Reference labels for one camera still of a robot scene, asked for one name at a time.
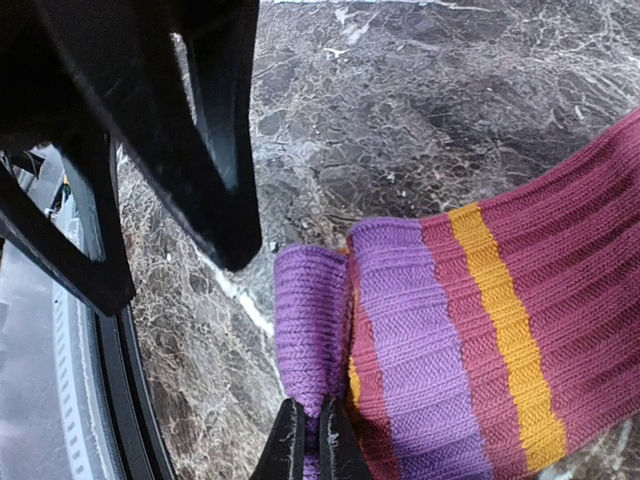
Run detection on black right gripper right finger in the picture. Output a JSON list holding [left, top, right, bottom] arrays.
[[319, 396, 373, 480]]

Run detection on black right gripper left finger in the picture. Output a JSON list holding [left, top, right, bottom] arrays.
[[249, 398, 306, 480]]

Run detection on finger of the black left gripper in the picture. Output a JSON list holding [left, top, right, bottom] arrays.
[[34, 1, 262, 271], [1, 129, 135, 316]]

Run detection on maroon purple orange striped sock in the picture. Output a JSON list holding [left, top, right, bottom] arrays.
[[274, 114, 639, 479]]

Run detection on white slotted cable duct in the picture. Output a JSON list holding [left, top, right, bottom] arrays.
[[52, 283, 120, 479]]

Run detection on black front table rail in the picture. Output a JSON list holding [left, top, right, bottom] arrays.
[[92, 144, 179, 480]]

